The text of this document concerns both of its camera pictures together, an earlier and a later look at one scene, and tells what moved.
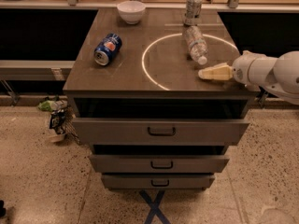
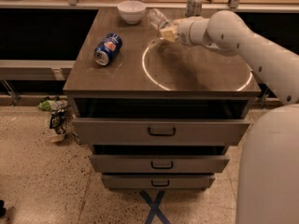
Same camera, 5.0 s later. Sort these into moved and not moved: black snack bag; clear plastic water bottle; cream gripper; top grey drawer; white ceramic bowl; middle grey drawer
Moved: cream gripper; clear plastic water bottle
Not moved: black snack bag; top grey drawer; white ceramic bowl; middle grey drawer
